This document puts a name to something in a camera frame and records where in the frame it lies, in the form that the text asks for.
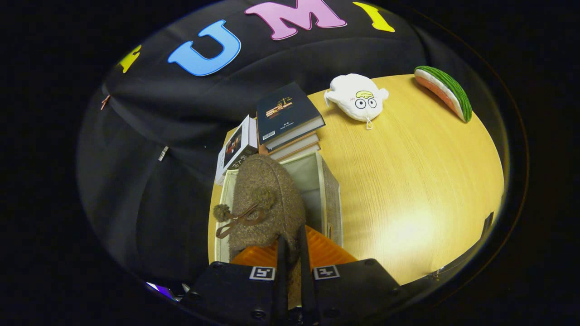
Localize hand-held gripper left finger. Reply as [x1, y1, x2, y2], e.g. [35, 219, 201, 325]
[181, 235, 290, 326]

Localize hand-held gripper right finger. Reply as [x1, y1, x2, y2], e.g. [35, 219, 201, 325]
[297, 224, 401, 326]

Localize grey fabric storage box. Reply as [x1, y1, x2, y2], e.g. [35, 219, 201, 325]
[214, 152, 343, 263]

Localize brown fuzzy shoe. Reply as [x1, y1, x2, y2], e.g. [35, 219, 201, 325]
[213, 154, 308, 308]

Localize bright monitor screen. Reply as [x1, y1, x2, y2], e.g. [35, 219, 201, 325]
[146, 282, 182, 302]

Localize brown hardcover book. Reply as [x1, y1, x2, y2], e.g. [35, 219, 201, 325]
[270, 143, 321, 161]
[258, 130, 320, 157]

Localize white portrait cover book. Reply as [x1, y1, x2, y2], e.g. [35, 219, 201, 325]
[215, 115, 259, 186]

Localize black backdrop cloth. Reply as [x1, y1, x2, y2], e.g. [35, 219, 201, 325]
[77, 0, 454, 290]

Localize dark hardcover book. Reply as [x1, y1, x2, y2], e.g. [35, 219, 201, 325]
[256, 81, 326, 152]

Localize white plush toy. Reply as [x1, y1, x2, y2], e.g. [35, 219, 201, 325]
[324, 74, 389, 130]

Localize watermelon slice plush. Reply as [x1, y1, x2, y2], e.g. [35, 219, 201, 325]
[414, 66, 473, 124]

